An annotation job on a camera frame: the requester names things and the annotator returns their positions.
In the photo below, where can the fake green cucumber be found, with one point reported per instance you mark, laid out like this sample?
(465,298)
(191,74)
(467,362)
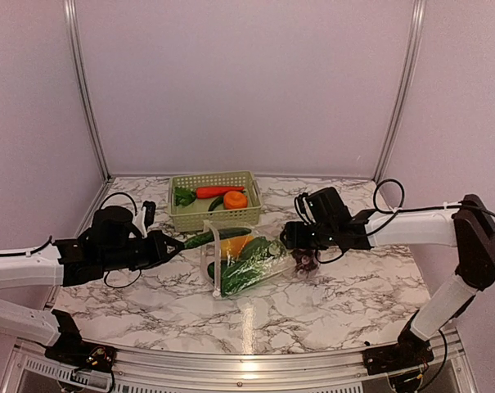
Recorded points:
(208,236)

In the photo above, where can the clear dotted zip bag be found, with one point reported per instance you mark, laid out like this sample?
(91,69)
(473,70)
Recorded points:
(239,256)

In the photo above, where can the aluminium frame post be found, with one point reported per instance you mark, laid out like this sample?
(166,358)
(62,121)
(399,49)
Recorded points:
(72,24)
(406,78)

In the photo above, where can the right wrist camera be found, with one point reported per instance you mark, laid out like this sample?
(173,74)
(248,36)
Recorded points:
(301,209)

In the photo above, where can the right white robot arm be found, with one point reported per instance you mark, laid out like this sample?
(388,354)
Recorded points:
(462,232)

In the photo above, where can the left aluminium frame post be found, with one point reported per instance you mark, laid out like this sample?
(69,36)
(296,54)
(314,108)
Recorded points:
(72,24)

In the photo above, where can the front aluminium frame rail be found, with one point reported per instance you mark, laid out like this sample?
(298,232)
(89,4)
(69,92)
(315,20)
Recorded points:
(138,370)

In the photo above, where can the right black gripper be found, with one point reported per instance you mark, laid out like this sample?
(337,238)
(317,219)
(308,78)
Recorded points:
(294,239)

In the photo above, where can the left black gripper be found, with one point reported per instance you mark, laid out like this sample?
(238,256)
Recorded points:
(159,239)

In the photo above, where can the green perforated plastic basket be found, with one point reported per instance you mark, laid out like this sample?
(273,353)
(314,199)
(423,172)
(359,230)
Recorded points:
(189,213)

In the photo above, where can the fake red carrot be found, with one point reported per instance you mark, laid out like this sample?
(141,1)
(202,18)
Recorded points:
(216,191)

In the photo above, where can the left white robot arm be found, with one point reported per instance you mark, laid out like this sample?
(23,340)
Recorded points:
(28,268)

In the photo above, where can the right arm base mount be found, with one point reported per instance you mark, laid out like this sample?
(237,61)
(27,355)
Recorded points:
(392,358)

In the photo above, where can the fake purple grapes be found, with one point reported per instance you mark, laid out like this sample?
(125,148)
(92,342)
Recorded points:
(305,261)

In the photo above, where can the fake green leafy vegetable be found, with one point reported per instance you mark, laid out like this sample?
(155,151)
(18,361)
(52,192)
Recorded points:
(244,274)

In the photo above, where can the right aluminium frame post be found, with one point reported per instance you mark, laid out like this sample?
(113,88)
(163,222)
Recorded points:
(406,78)

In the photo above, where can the fake green bell pepper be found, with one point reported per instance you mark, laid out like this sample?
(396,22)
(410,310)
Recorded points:
(211,271)

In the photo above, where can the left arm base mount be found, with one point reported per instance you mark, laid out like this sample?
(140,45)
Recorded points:
(70,348)

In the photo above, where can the fake yellow lemon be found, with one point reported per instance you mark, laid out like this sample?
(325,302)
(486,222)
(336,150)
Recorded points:
(232,247)

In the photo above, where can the fake orange tangerine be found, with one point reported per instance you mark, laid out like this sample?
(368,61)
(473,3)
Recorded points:
(235,200)

